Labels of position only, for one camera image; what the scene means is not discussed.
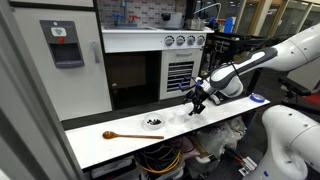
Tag white toy kitchen stove unit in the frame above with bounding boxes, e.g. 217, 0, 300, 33
101, 25, 215, 111

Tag black and red bench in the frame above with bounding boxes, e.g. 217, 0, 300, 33
277, 76, 320, 113

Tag white bowl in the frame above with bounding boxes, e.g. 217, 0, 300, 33
143, 112, 166, 131

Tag white toy fridge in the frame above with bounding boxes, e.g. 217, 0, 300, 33
11, 0, 114, 122

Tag grey oven door handle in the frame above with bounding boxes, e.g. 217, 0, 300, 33
175, 51, 194, 59

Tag small black pieces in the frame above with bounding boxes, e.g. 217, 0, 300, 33
146, 117, 163, 126

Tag clear plastic bag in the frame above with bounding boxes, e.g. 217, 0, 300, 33
194, 115, 248, 163

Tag white cup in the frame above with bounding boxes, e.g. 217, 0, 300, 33
173, 109, 187, 126

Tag toy kitchen faucet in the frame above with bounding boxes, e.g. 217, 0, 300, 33
112, 0, 140, 28

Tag aluminium bracket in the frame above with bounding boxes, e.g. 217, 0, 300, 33
238, 156, 258, 177

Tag blue tape roll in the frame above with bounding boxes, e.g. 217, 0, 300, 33
249, 92, 266, 104

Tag brown wooden spoon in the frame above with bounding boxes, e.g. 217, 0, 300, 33
102, 130, 165, 140

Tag grey pot with black handle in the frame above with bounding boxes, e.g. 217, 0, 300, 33
161, 11, 185, 30

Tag blue box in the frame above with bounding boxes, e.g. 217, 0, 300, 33
223, 17, 235, 34

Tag yellow cable bundle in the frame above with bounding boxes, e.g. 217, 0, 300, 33
138, 146, 183, 175

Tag black metal rack frame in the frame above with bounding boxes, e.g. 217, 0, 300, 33
197, 31, 278, 105

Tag grey frame post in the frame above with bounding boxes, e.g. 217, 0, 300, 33
0, 0, 86, 180

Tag small metal pot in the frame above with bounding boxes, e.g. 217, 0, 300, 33
185, 17, 206, 31

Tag grey fridge door handle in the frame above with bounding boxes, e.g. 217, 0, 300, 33
91, 40, 101, 64

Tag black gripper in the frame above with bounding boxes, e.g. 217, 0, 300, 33
182, 87, 211, 117

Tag white curved hose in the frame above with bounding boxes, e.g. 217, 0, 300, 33
192, 2, 223, 20

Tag grey fridge water dispenser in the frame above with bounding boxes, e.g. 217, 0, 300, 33
39, 19, 85, 69

